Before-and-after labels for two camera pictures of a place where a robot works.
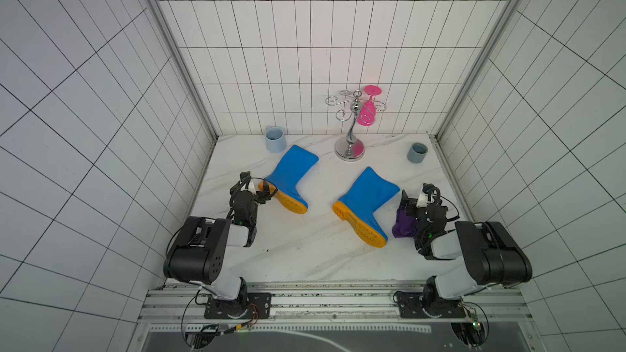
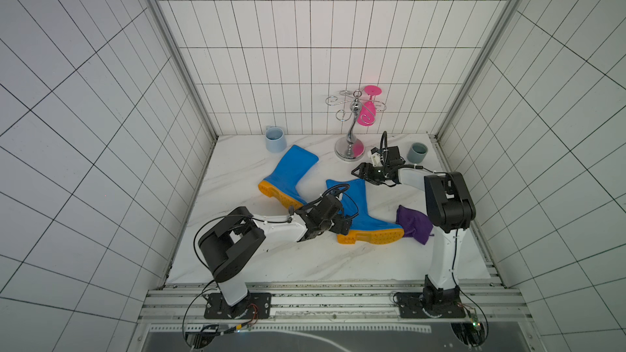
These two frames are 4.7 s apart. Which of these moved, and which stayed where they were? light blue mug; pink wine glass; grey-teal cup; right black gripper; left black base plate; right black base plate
Moved: right black gripper
Stayed: left black base plate; grey-teal cup; pink wine glass; right black base plate; light blue mug
